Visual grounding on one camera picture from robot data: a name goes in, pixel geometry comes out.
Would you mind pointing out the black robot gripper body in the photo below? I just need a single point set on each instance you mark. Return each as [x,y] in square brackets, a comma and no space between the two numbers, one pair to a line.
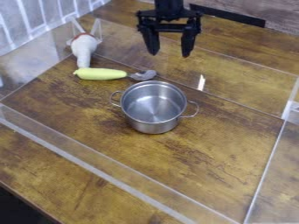
[168,17]

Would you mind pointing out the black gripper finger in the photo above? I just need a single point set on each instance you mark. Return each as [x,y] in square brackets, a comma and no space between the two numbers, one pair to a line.
[151,39]
[188,37]

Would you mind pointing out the white plush mushroom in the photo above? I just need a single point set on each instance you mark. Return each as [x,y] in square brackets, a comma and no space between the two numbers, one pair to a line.
[83,45]

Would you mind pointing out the silver steel pot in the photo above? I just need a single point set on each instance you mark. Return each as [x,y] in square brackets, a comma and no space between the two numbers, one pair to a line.
[154,106]

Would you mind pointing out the green handled spoon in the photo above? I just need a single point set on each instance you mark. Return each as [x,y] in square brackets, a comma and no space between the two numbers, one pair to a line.
[104,74]

